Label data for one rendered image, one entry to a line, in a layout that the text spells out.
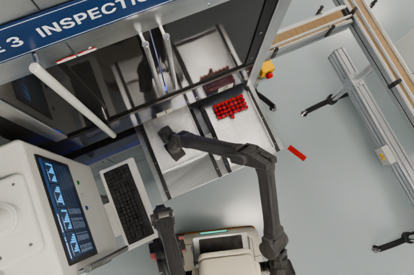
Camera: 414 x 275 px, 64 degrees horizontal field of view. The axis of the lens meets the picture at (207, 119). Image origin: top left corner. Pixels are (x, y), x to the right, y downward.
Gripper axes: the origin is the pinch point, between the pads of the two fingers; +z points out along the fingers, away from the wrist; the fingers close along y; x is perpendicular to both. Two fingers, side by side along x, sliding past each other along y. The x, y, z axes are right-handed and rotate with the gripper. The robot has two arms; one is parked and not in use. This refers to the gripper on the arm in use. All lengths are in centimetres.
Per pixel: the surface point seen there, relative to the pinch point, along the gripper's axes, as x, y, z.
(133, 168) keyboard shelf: 22.8, 9.6, 11.9
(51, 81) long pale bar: 19, 16, -94
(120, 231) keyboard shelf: 47, -13, 13
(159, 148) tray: 5.5, 8.0, 4.0
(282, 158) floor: -70, -39, 92
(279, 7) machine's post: -54, 5, -73
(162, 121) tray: -4.9, 18.8, 3.7
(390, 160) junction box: -108, -81, 38
